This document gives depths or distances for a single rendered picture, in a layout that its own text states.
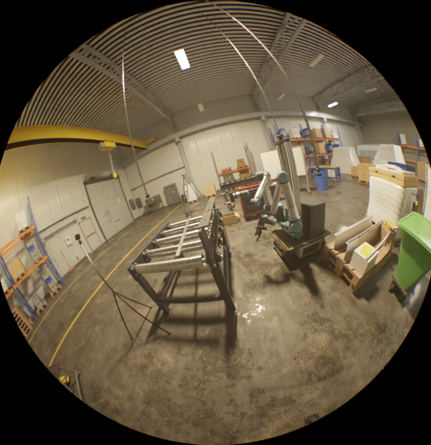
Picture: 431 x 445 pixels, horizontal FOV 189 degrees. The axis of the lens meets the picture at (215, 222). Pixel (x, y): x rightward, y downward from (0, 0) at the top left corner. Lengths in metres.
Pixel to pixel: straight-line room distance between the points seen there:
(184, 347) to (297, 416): 1.44
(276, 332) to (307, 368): 0.57
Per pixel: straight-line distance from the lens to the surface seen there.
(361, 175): 8.78
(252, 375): 1.52
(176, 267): 1.22
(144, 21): 7.21
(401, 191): 3.00
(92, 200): 11.25
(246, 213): 3.75
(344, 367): 1.72
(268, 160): 5.82
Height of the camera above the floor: 1.52
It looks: 20 degrees down
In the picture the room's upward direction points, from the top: 17 degrees counter-clockwise
